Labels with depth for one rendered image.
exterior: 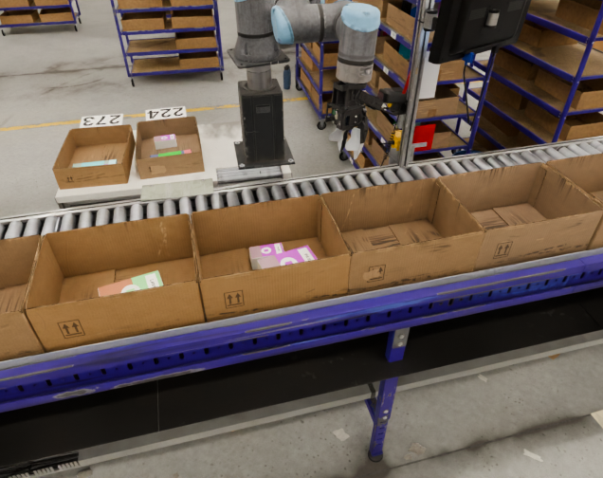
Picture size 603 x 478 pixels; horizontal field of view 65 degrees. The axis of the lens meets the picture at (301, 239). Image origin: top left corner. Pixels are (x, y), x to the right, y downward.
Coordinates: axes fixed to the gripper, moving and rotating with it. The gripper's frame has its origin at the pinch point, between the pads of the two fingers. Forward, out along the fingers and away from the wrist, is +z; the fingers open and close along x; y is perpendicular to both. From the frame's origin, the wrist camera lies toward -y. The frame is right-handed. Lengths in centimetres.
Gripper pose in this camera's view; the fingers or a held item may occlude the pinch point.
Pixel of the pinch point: (350, 150)
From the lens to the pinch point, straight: 135.7
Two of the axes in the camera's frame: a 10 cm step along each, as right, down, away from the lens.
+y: -7.9, 3.2, -5.3
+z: -0.6, 8.1, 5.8
